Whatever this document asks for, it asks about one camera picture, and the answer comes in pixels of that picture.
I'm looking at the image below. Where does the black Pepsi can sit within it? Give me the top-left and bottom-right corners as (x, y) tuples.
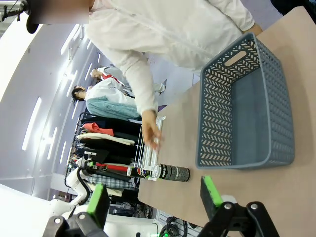
(153, 163), (191, 183)
(126, 166), (149, 178)

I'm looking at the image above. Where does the black-haired mannequin in teal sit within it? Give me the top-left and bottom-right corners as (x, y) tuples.
(71, 80), (143, 121)

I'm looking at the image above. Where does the mannequin in grey red top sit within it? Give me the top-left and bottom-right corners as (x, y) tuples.
(90, 65), (130, 86)

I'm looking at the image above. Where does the red hanging garment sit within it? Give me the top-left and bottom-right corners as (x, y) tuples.
(95, 162), (129, 173)

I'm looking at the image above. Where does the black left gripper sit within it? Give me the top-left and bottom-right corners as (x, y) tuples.
(85, 160), (107, 173)

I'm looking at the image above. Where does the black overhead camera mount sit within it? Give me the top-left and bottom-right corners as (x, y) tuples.
(0, 0), (40, 35)

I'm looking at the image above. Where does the person in white jacket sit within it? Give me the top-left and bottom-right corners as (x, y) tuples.
(32, 0), (256, 75)

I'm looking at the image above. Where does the white can dispenser rack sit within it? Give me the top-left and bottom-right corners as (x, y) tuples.
(134, 115), (165, 182)

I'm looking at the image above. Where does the long ceiling light strip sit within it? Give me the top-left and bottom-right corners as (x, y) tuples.
(60, 24), (84, 56)
(21, 97), (43, 152)

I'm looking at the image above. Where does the person's left hand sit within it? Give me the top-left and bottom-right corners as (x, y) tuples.
(243, 22), (264, 37)

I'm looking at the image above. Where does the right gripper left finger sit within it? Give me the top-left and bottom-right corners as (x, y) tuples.
(43, 183), (111, 237)

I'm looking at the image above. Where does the black cable bundle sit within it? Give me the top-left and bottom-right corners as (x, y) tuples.
(159, 215), (199, 237)

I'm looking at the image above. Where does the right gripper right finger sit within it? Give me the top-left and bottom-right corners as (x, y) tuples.
(197, 175), (281, 237)

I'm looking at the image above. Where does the black metal clothes rack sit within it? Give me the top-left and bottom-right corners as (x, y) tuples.
(64, 111), (143, 198)

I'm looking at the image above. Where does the cream hanging garment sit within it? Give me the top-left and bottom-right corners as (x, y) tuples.
(76, 132), (136, 147)

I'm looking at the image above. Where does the person's right forearm white sleeve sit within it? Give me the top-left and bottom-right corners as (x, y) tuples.
(103, 48), (159, 117)

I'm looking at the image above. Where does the orange hanging garment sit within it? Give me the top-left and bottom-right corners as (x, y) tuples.
(81, 122), (115, 138)

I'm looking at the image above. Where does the person's right hand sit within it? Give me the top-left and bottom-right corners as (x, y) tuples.
(141, 109), (165, 151)

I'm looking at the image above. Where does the dark blue plastic basket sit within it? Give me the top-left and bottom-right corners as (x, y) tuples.
(196, 32), (296, 171)

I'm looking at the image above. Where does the plaid hanging garment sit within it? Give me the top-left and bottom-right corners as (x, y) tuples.
(86, 173), (136, 191)

